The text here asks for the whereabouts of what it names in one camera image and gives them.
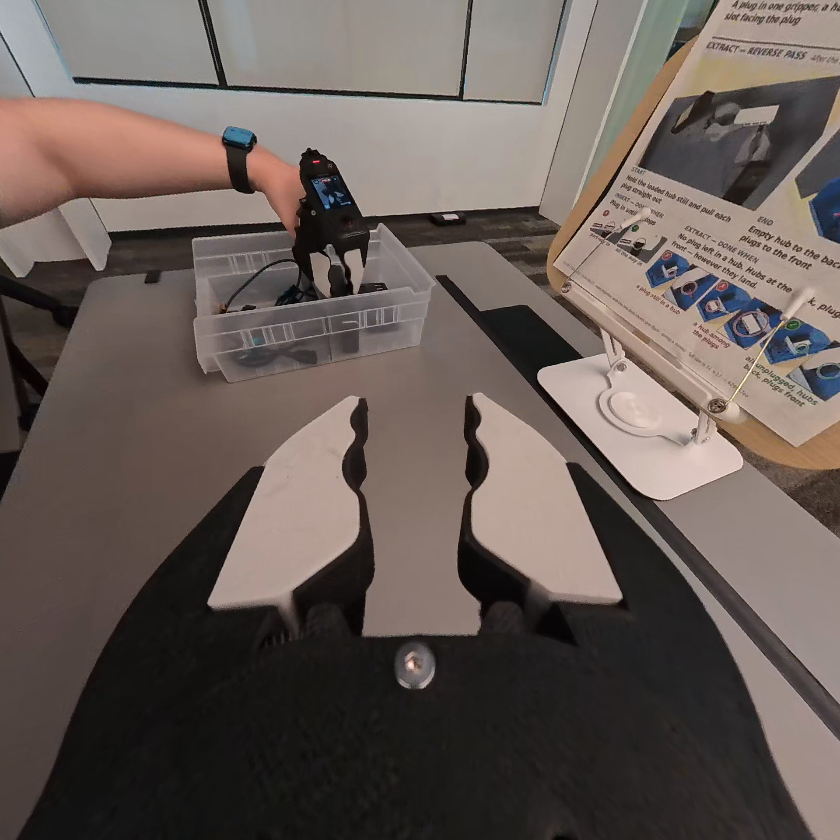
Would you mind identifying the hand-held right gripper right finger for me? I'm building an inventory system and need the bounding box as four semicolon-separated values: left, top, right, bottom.
459;392;623;605

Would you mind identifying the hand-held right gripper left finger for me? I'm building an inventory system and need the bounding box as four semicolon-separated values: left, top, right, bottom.
208;395;370;610

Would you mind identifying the clear plastic bin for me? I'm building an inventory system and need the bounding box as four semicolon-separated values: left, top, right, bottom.
192;223;437;383

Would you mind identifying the person's left forearm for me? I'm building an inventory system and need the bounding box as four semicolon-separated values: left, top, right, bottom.
0;97;266;231

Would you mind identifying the person's left hand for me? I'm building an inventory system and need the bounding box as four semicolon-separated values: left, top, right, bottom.
262;161;307;237

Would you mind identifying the white frosted glass door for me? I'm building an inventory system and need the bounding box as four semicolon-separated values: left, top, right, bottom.
0;0;651;277

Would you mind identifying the blue smartwatch black band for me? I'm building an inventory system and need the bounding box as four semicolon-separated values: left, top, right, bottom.
221;126;258;195

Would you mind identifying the instruction sheet on stand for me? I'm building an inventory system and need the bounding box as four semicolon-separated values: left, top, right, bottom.
537;33;840;500

